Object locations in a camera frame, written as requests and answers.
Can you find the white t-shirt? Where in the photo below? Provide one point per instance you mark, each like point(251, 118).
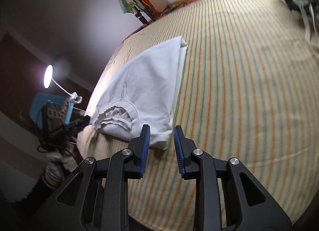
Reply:
point(149, 83)

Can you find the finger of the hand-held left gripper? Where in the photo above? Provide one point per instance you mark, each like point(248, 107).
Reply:
point(79, 122)

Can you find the person's left forearm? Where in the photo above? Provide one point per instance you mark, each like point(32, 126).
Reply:
point(51, 181)

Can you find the white tote bag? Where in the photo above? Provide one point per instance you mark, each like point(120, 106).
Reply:
point(306, 21)

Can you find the blue chair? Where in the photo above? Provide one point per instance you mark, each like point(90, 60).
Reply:
point(37, 103)

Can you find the person's left hand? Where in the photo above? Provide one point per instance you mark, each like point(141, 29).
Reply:
point(56, 160)

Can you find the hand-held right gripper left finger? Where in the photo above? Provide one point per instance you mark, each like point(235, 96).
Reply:
point(144, 146)

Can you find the yellow striped blanket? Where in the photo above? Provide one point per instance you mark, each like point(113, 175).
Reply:
point(236, 83)

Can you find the white clip desk lamp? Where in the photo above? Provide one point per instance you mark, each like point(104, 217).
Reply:
point(48, 76)

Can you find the leopard print cloth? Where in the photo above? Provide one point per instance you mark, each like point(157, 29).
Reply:
point(63, 110)

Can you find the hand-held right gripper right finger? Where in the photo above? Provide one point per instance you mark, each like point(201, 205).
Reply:
point(179, 151)

